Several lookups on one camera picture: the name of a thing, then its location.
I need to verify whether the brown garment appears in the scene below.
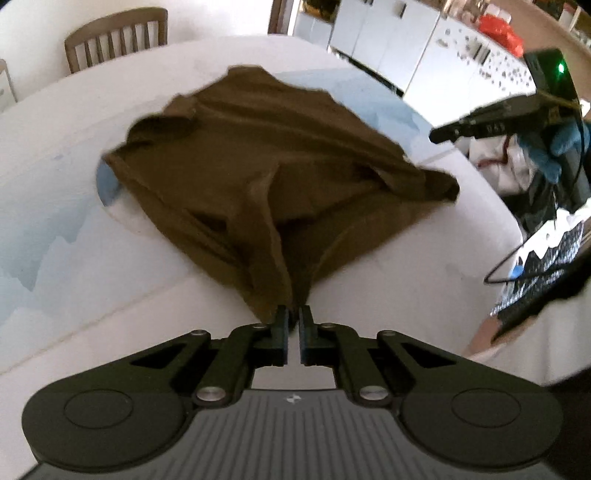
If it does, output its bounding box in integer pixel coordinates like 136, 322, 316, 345
104, 66, 460, 322

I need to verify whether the blue gloved right hand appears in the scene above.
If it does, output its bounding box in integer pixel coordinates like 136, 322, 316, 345
517, 120, 590, 185

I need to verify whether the white cabinet run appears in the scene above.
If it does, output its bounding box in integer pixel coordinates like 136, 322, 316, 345
294, 1, 536, 126

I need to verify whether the red plastic bag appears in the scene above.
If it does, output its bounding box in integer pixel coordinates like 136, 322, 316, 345
478, 15, 524, 58

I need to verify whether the white blue table cloth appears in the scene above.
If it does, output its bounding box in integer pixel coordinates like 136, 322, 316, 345
0, 34, 528, 480

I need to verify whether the wooden slatted chair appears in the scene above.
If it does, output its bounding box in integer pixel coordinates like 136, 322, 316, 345
64, 7, 168, 74

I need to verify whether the black cable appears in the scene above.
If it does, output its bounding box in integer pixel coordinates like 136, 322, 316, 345
483, 87, 590, 285

